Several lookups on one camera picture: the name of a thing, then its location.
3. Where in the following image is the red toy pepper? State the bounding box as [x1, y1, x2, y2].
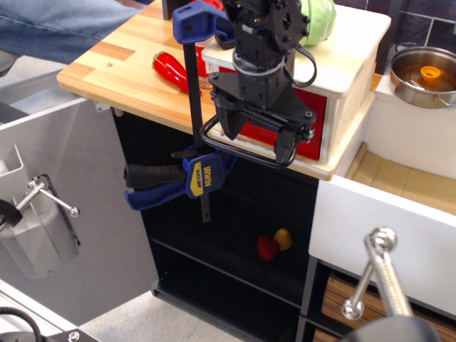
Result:
[152, 51, 189, 93]

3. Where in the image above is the steel cooking pot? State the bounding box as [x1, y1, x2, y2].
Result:
[390, 46, 455, 109]

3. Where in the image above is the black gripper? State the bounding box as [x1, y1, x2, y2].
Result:
[209, 68, 315, 164]

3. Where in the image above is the red front wooden drawer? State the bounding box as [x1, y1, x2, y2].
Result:
[240, 84, 326, 160]

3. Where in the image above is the black cable bottom left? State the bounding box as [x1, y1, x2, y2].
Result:
[0, 306, 43, 342]

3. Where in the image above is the blue Irwin bar clamp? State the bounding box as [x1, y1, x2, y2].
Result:
[124, 1, 237, 222]

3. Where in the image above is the black metal drawer handle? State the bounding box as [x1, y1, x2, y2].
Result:
[200, 106, 316, 169]

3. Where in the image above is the blue jeans leg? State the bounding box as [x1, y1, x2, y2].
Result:
[1, 1, 140, 64]

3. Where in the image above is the green toy cabbage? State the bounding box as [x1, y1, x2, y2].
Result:
[300, 0, 337, 46]

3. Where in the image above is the plywood box housing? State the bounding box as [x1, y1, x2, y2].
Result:
[202, 2, 392, 165]

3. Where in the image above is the steel clamp screw right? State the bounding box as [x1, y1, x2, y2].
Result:
[341, 227, 413, 321]

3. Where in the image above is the steel clamp screw left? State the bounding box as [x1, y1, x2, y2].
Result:
[0, 180, 81, 234]

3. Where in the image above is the steel clamp screw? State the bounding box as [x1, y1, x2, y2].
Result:
[341, 227, 413, 321]
[0, 180, 81, 234]

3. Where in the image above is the yellow toy fruit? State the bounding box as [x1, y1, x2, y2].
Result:
[273, 228, 293, 251]

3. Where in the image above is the orange toy in pot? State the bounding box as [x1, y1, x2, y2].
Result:
[420, 66, 441, 82]

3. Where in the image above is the grey cabinet door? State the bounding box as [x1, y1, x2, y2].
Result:
[1, 99, 156, 324]

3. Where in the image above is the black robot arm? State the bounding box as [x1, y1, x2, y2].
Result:
[201, 1, 316, 168]

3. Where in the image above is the red toy strawberry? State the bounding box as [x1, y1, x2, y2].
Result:
[257, 235, 280, 261]

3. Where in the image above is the black object top edge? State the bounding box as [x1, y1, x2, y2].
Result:
[162, 0, 188, 20]

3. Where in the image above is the white toy sink unit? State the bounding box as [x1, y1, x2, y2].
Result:
[309, 76, 455, 316]

